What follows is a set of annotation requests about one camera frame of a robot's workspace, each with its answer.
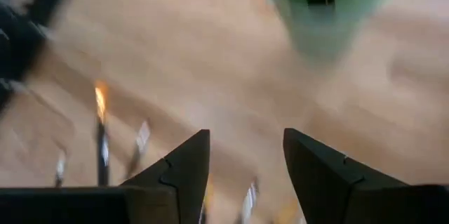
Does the light green plastic cup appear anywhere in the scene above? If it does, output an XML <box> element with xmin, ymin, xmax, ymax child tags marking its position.
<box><xmin>261</xmin><ymin>0</ymin><xmax>403</xmax><ymax>64</ymax></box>

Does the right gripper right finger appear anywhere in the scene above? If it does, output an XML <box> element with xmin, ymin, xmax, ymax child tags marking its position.
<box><xmin>282</xmin><ymin>127</ymin><xmax>408</xmax><ymax>224</ymax></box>

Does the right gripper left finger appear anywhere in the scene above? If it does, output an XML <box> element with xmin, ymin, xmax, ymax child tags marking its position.
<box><xmin>121</xmin><ymin>129</ymin><xmax>211</xmax><ymax>224</ymax></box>

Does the silver-ferrule black paintbrush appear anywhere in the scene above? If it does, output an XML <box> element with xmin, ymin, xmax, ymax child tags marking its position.
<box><xmin>238</xmin><ymin>178</ymin><xmax>260</xmax><ymax>224</ymax></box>

